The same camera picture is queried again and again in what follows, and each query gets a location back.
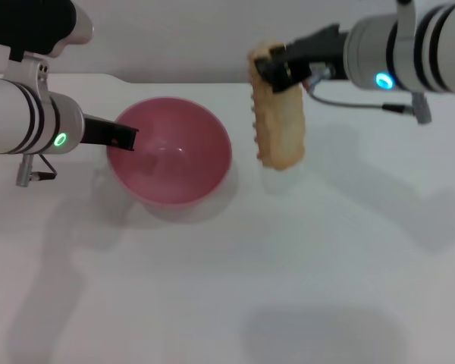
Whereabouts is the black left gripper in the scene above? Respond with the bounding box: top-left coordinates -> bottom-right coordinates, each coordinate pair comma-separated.
80,115 -> 140,152

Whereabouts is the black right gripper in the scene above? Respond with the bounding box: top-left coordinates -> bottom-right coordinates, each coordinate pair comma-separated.
256,24 -> 349,94

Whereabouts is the long golden bread loaf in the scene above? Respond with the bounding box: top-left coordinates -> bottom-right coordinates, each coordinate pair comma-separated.
247,37 -> 306,172

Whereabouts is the pink plastic bowl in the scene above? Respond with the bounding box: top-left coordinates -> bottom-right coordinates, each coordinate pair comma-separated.
105,96 -> 234,209

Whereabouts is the right arm cable with connector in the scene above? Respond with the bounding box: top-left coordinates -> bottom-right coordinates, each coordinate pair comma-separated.
305,64 -> 433,125

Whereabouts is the arm cable with connector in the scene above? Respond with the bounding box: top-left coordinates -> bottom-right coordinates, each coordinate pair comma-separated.
305,64 -> 433,125
14,152 -> 58,188

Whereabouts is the left arm cable with connector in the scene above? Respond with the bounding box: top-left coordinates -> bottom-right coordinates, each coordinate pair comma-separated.
14,152 -> 58,188

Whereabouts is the silver left camera bracket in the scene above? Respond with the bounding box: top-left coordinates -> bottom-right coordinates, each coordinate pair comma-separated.
6,52 -> 51,100

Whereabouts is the silver camera bracket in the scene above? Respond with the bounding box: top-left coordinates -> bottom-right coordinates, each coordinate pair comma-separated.
6,52 -> 51,100
396,0 -> 419,49

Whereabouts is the silver right camera bracket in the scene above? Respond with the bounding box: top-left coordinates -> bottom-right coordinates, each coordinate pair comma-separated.
396,0 -> 419,49

